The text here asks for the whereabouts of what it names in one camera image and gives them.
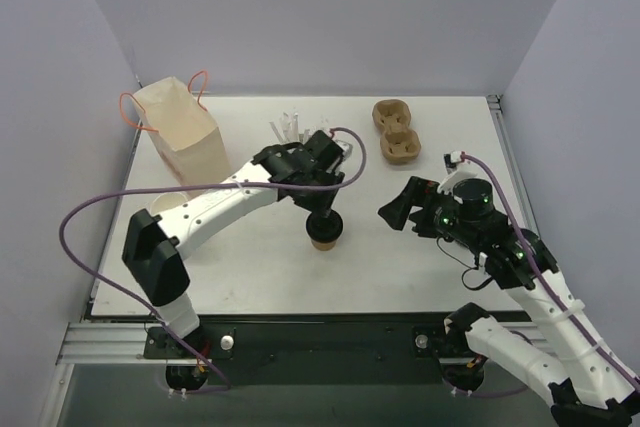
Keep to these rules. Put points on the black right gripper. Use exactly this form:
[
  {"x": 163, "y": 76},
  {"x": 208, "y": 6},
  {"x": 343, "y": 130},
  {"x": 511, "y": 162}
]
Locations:
[{"x": 419, "y": 210}]

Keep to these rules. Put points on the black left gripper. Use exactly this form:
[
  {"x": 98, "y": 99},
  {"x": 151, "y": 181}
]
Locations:
[{"x": 320, "y": 199}]

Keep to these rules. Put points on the black plastic cup lid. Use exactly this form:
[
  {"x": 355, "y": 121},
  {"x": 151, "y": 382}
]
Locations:
[{"x": 324, "y": 229}]

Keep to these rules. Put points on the beige paper takeout bag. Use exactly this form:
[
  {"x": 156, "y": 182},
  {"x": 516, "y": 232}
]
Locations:
[{"x": 185, "y": 134}]

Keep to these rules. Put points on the brown paper coffee cup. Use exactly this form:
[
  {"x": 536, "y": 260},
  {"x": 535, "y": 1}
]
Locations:
[{"x": 323, "y": 246}]

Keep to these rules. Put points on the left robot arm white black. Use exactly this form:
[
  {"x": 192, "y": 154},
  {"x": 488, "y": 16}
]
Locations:
[{"x": 157, "y": 245}]

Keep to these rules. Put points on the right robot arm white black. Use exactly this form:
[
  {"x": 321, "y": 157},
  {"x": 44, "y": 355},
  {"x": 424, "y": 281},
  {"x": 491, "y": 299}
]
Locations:
[{"x": 581, "y": 381}]

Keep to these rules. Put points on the wrapped white straws bundle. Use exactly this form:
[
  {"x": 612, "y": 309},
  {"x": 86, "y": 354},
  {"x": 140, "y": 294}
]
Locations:
[{"x": 290, "y": 127}]

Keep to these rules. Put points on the brown pulp cup carrier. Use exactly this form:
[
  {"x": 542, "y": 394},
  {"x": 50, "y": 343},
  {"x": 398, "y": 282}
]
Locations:
[{"x": 399, "y": 143}]

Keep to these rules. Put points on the stack of paper cups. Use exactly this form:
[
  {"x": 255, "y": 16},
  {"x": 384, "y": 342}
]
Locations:
[{"x": 167, "y": 201}]

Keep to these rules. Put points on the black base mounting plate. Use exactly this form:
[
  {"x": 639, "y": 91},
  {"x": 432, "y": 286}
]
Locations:
[{"x": 390, "y": 349}]

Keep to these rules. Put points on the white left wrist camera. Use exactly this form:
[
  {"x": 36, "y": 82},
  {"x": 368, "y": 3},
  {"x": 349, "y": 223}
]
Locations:
[{"x": 340, "y": 151}]

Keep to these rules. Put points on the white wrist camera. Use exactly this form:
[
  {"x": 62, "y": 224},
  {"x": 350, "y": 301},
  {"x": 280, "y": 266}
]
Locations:
[
  {"x": 340, "y": 151},
  {"x": 457, "y": 169}
]

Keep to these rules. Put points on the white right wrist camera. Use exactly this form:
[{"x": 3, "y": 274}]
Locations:
[{"x": 457, "y": 169}]

